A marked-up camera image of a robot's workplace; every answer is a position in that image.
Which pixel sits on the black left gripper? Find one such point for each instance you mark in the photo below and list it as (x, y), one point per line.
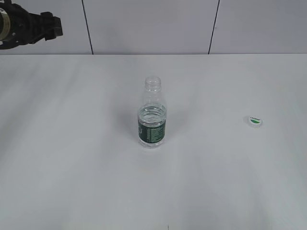
(18, 27)

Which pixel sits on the clear green-label water bottle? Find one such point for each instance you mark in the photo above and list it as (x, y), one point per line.
(152, 114)

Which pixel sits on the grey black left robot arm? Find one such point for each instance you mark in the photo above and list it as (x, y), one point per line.
(18, 27)

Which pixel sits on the white green bottle cap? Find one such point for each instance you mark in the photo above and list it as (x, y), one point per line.
(253, 121)

